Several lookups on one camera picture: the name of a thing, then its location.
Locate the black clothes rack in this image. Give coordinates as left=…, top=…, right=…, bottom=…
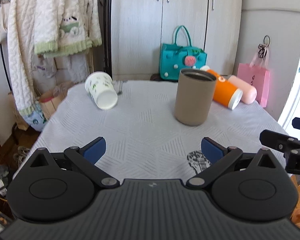
left=0, top=0, right=113, bottom=92

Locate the beige tumbler cup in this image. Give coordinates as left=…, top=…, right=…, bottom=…
left=174, top=68, right=216, bottom=126

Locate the pink tumbler cup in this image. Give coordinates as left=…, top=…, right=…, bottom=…
left=228, top=75, right=257, bottom=105

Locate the white fleece robe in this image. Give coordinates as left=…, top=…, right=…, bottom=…
left=7, top=0, right=90, bottom=124

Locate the white patterned tablecloth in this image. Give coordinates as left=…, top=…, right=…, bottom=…
left=32, top=81, right=283, bottom=180

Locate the white fleece jacket green trim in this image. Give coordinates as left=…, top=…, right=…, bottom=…
left=34, top=0, right=102, bottom=57

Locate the orange paper cup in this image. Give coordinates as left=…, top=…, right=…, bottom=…
left=200, top=66, right=243, bottom=110

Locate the grey three-door wardrobe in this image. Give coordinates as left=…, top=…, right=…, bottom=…
left=111, top=0, right=242, bottom=80

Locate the teal felt handbag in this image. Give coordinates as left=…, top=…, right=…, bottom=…
left=159, top=25, right=207, bottom=81

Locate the white floral paper cup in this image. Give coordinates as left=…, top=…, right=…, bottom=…
left=84, top=72, right=118, bottom=110

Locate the pink paper gift bag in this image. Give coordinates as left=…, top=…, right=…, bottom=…
left=237, top=43, right=271, bottom=108

